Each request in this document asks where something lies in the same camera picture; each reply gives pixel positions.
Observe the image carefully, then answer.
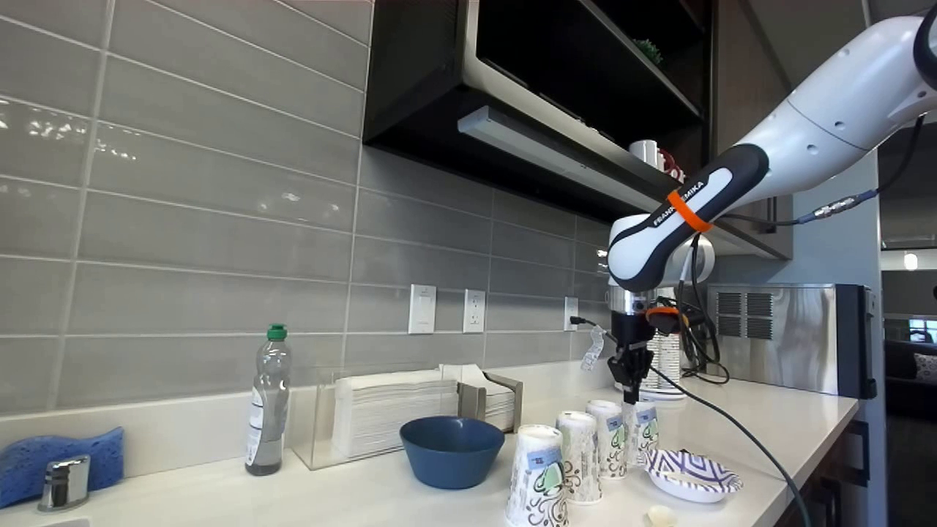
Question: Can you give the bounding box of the under cabinet light strip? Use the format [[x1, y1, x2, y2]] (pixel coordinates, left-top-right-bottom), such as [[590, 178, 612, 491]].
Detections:
[[454, 103, 667, 214]]

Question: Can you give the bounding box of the chrome fixture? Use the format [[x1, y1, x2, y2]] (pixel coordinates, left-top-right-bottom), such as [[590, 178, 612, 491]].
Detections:
[[39, 450, 93, 511]]

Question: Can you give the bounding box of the blue cloth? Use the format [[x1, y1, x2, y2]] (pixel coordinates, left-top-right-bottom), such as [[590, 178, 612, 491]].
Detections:
[[0, 425, 130, 511]]

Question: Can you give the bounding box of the black wrist camera orange mount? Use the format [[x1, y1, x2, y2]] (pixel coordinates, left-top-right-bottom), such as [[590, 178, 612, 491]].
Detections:
[[642, 301, 705, 334]]

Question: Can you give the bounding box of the white wall switch plate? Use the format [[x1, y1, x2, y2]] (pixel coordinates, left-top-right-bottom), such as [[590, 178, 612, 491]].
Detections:
[[405, 282, 439, 336]]

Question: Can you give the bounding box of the white napkin stack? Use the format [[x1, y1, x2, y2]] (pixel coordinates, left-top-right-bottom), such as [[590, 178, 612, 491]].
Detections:
[[436, 361, 492, 390]]

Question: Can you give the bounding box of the black upper cabinet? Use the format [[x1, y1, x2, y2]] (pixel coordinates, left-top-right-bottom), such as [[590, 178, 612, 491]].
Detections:
[[360, 0, 716, 223]]

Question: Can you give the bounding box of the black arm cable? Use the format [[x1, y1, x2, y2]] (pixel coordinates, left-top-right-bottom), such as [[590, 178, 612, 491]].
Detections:
[[722, 110, 932, 230]]

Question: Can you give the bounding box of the clear acrylic holder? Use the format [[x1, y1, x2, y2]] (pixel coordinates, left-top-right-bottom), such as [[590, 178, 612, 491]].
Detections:
[[290, 374, 464, 473]]

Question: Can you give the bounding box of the white mug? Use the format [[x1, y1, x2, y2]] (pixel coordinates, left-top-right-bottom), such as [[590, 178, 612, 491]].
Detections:
[[626, 138, 667, 170]]

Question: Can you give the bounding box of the blue bowl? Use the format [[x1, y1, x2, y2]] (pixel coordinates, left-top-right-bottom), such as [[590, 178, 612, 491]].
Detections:
[[399, 416, 511, 491]]

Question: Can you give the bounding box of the orange arm strap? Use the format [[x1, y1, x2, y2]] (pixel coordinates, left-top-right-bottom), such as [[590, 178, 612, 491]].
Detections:
[[664, 186, 716, 236]]

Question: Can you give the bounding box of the clear dish soap bottle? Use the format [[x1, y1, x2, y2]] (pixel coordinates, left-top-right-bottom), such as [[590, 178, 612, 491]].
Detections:
[[244, 321, 294, 481]]

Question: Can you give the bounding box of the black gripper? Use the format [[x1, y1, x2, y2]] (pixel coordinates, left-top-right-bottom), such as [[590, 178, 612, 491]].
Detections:
[[610, 306, 656, 403]]

